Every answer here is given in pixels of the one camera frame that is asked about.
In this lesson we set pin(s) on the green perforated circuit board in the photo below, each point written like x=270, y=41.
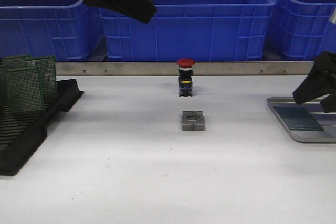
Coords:
x=297, y=119

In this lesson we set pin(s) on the red emergency stop button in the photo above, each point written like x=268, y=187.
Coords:
x=185, y=67

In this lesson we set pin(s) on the grey square metal mount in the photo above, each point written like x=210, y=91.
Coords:
x=193, y=121

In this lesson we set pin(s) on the metal table edge rail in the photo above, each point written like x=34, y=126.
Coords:
x=171, y=68

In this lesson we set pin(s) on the silver metal tray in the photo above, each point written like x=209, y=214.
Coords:
x=326, y=120

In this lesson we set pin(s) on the black slotted board rack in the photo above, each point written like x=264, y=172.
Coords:
x=22, y=135

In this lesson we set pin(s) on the blue plastic bin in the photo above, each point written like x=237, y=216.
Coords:
x=299, y=30
x=203, y=30
x=66, y=29

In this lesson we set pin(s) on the left blue plastic bin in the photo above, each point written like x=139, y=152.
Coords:
x=66, y=29

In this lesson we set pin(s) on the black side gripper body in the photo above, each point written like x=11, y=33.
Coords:
x=324, y=68

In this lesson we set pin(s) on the centre blue plastic bin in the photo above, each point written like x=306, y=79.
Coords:
x=203, y=30

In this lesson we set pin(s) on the right blue plastic bin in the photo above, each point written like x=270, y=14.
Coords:
x=299, y=30

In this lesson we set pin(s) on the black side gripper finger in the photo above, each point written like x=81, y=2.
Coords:
x=328, y=103
x=318, y=83

